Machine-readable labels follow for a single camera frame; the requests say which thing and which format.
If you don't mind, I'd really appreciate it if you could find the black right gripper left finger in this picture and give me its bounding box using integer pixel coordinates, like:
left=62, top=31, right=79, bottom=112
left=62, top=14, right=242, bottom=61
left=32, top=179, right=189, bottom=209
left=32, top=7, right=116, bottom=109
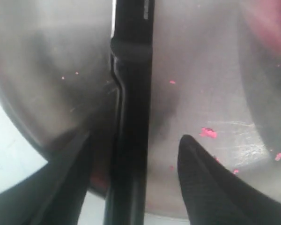
left=0, top=133, right=90, bottom=225

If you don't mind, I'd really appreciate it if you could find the black knife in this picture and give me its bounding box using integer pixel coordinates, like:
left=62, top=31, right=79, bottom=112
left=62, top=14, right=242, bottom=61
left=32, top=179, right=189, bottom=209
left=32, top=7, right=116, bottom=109
left=104, top=0, right=155, bottom=225

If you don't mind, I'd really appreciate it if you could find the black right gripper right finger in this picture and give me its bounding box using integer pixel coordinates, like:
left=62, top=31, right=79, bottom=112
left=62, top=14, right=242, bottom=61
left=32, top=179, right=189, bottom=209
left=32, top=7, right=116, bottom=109
left=179, top=135, right=281, bottom=225

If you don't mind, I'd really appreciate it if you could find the round stainless steel plate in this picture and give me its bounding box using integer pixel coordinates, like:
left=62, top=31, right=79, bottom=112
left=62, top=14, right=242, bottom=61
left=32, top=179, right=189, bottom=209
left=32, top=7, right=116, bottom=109
left=0, top=0, right=281, bottom=218

